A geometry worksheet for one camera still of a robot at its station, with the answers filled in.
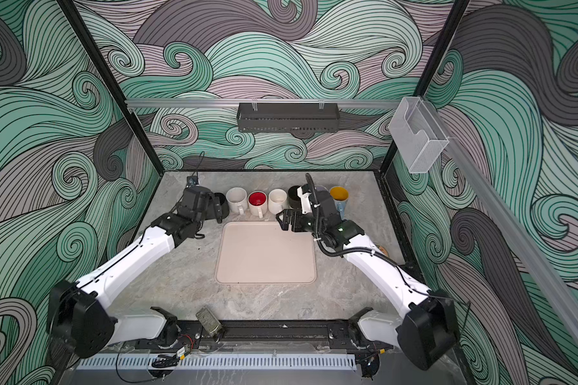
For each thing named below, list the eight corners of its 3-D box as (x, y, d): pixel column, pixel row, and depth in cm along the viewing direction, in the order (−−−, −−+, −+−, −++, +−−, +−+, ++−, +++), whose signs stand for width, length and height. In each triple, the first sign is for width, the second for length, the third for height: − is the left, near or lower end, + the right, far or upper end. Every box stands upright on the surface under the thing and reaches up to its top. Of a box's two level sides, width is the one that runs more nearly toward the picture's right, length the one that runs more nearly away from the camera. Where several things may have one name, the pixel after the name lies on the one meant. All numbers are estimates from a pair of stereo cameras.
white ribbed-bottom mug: (248, 220, 103) (246, 209, 97) (250, 202, 110) (248, 190, 104) (266, 220, 103) (265, 209, 97) (267, 202, 110) (266, 190, 104)
